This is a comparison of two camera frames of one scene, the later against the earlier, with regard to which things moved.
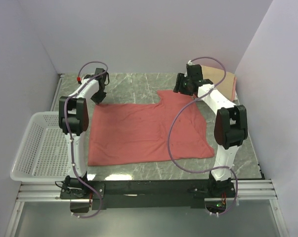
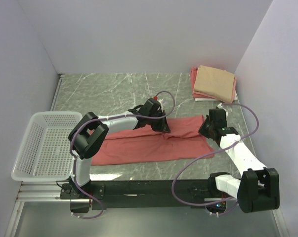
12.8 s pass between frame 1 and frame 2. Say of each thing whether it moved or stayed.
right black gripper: moved
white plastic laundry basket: stayed
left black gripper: moved
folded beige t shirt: stayed
